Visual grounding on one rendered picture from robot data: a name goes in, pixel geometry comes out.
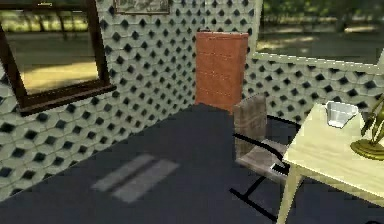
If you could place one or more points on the grey wooden black-framed chair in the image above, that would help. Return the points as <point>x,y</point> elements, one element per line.
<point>256,133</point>

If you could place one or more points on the orange brown cabinet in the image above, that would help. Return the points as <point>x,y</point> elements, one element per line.
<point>220,70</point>

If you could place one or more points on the dark brown framed window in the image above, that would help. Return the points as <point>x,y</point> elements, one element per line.
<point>63,93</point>

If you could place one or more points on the pale framed large window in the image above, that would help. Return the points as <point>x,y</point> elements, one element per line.
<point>316,36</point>

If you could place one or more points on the pale yellow table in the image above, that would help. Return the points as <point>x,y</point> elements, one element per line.
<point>330,160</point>

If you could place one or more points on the olive green desk lamp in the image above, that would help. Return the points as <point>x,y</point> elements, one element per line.
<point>370,146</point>

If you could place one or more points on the framed wall picture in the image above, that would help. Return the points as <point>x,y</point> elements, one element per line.
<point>141,6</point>

